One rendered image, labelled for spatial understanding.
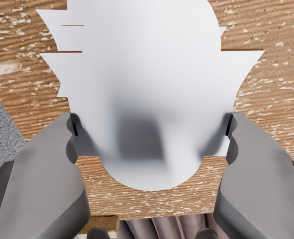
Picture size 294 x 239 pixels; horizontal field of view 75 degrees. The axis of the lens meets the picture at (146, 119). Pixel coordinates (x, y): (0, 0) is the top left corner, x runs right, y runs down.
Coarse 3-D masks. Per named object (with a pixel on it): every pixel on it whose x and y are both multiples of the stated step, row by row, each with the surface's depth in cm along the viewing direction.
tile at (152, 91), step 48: (96, 0) 10; (144, 0) 10; (192, 0) 10; (96, 48) 11; (144, 48) 11; (192, 48) 11; (96, 96) 12; (144, 96) 12; (192, 96) 12; (96, 144) 14; (144, 144) 14; (192, 144) 14
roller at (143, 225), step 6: (126, 222) 35; (132, 222) 34; (138, 222) 34; (144, 222) 35; (150, 222) 37; (132, 228) 35; (138, 228) 35; (144, 228) 35; (150, 228) 37; (138, 234) 36; (144, 234) 36; (150, 234) 37
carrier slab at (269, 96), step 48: (0, 0) 15; (48, 0) 15; (240, 0) 15; (288, 0) 15; (0, 48) 17; (48, 48) 17; (240, 48) 17; (288, 48) 17; (0, 96) 20; (48, 96) 19; (240, 96) 19; (288, 96) 19; (288, 144) 22; (96, 192) 27; (144, 192) 27; (192, 192) 27
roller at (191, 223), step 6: (180, 216) 34; (186, 216) 33; (192, 216) 32; (198, 216) 33; (186, 222) 34; (192, 222) 33; (198, 222) 34; (186, 228) 35; (192, 228) 34; (198, 228) 34; (204, 228) 37; (186, 234) 37; (192, 234) 35
